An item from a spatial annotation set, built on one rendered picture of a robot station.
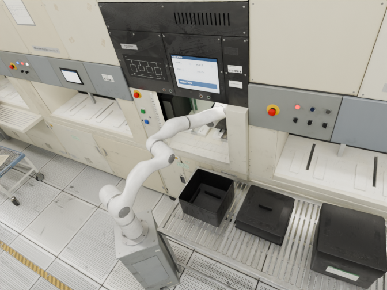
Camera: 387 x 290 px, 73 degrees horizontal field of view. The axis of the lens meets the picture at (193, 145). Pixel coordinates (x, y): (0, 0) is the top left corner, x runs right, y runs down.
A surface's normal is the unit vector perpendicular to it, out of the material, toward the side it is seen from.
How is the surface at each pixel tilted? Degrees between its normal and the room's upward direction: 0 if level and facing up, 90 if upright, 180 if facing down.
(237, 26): 90
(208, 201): 0
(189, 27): 90
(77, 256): 0
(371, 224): 0
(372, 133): 90
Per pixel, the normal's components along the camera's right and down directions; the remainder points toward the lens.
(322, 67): -0.46, 0.67
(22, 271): -0.15, -0.71
